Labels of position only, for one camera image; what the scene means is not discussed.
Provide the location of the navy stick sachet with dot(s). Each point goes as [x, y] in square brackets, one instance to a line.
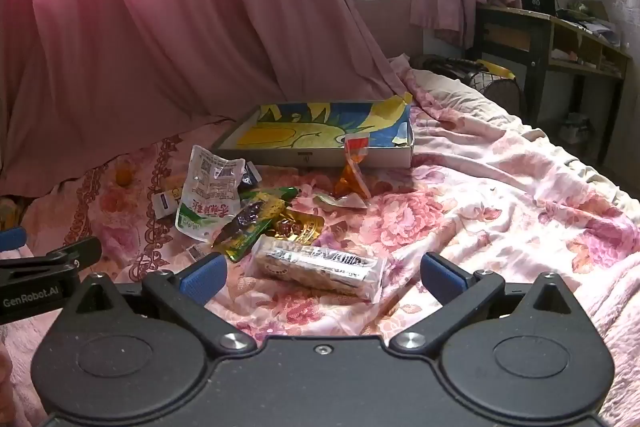
[162, 204]

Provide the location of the small orange fruit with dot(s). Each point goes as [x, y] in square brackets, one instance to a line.
[123, 174]

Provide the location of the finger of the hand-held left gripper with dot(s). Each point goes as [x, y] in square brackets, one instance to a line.
[30, 292]
[12, 239]

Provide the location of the pale green wrapper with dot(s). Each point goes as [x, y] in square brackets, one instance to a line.
[340, 201]

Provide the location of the pile of papers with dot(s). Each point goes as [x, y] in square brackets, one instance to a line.
[592, 24]

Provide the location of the yellow-green snack packet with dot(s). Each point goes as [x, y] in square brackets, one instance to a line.
[250, 227]

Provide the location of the gold snack packet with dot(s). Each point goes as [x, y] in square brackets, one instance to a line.
[305, 227]

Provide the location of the pink curtain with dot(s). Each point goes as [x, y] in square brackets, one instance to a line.
[150, 32]

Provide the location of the pink floral blanket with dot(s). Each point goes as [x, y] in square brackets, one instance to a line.
[500, 187]

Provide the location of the white and green pouch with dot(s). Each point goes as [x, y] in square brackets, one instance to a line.
[205, 197]

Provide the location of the clear rice cracker pack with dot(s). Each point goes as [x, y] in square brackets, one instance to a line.
[310, 267]

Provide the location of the green sausage stick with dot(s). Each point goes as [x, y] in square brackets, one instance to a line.
[280, 194]

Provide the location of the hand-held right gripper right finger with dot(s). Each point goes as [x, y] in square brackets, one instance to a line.
[440, 277]

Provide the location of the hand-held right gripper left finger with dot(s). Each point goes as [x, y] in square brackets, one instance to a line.
[202, 279]

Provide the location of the orange snack bag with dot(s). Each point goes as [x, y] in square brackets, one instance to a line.
[350, 177]

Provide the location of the printed cardboard box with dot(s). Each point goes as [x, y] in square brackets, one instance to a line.
[300, 157]

